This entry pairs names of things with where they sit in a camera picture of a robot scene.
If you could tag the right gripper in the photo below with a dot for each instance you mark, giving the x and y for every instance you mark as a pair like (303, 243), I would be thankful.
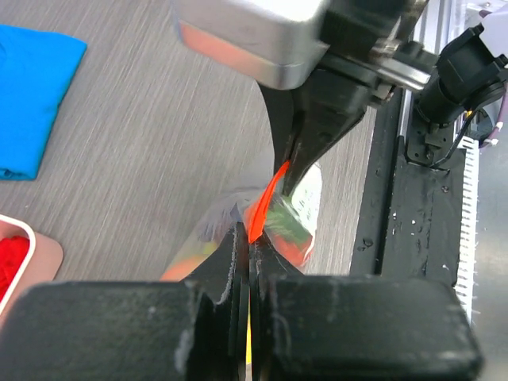
(369, 52)

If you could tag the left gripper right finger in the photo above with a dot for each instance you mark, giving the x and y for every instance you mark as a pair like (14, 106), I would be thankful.
(323, 327)

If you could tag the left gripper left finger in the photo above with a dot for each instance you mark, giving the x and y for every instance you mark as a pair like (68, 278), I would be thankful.
(192, 329)

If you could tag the clear zip top bag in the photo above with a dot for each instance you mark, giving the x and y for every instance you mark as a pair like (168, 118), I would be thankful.
(255, 202)

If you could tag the orange carrot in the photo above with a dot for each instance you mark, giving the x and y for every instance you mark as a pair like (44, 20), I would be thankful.
(295, 253)

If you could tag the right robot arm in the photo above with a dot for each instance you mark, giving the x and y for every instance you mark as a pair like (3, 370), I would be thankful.
(470, 72)

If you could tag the pink divided tray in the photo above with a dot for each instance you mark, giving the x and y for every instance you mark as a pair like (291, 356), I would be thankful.
(40, 265)

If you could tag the red chili pepper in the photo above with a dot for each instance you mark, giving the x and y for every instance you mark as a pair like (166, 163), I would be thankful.
(12, 254)

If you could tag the blue folded cloth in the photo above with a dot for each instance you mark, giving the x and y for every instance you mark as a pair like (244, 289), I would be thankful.
(36, 71)

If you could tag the perforated cable rail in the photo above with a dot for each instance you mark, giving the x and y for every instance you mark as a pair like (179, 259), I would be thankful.
(465, 283)

